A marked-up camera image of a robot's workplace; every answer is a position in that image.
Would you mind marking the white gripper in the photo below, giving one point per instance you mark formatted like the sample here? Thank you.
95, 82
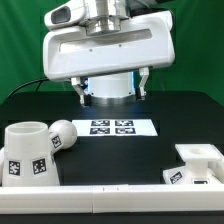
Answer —
143, 41

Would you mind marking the white lamp shade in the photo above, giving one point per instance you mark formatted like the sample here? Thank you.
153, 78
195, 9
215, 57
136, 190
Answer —
28, 160

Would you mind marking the white lamp base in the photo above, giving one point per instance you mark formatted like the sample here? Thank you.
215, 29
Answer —
204, 164

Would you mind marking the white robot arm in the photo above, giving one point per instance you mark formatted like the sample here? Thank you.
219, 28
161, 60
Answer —
104, 17

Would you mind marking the white lamp bulb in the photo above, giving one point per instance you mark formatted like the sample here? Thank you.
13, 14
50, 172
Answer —
63, 135

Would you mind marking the white marker sheet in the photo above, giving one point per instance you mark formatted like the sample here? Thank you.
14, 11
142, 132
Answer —
115, 127

